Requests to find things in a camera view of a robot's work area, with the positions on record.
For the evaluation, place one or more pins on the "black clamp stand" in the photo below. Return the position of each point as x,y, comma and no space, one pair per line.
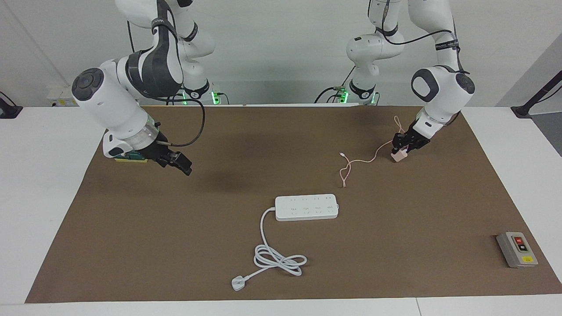
9,110
524,109

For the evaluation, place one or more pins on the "pink charger adapter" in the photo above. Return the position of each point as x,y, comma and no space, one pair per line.
398,156

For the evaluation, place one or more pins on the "grey on-off switch box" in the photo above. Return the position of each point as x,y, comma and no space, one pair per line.
518,250

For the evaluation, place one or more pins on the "brown table mat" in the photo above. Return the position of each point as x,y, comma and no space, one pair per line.
197,228

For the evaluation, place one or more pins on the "green knife switch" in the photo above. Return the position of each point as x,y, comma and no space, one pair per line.
131,159

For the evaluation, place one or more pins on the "white box with yellow labels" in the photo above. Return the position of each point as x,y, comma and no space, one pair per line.
59,96

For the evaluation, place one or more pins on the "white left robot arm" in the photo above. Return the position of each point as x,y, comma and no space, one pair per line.
439,87

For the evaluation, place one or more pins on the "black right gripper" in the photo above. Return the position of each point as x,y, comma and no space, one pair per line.
162,153

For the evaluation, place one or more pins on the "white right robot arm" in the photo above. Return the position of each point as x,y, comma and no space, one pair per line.
114,101

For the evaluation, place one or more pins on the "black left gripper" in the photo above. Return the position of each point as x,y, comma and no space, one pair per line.
415,138

